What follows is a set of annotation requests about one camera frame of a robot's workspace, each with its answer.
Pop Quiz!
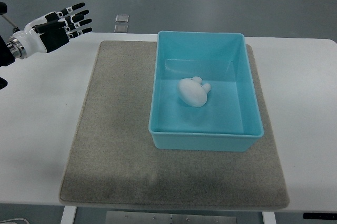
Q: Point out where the upper floor socket plate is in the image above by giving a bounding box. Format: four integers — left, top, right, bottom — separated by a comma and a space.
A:
115, 14, 130, 23

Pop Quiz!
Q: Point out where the metal table frame plate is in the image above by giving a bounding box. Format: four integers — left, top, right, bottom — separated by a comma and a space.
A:
105, 211, 237, 224

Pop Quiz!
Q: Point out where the white plush toy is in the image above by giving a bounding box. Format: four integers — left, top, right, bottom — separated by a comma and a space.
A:
177, 76, 211, 107

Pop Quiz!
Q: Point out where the white cable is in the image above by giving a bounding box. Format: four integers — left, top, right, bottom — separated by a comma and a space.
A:
0, 217, 29, 224

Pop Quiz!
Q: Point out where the floor socket plate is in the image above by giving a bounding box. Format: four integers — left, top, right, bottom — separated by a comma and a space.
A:
114, 24, 128, 33
115, 14, 130, 23

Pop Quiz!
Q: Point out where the grey felt mat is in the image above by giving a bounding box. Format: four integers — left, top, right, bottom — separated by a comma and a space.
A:
60, 41, 290, 211

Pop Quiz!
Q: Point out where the blue plastic box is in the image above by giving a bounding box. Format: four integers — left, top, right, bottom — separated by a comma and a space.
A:
148, 31, 264, 152

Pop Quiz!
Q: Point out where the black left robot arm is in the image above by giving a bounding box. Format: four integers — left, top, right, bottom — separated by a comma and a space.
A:
1, 2, 92, 67

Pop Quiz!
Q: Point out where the lower floor socket plate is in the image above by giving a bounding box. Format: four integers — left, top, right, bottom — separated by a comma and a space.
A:
114, 24, 128, 33

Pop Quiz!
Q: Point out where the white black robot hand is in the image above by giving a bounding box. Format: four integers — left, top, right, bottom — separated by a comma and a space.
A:
16, 3, 92, 54

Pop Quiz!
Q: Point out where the black table control panel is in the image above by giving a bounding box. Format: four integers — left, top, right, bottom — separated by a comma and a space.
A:
303, 212, 337, 220

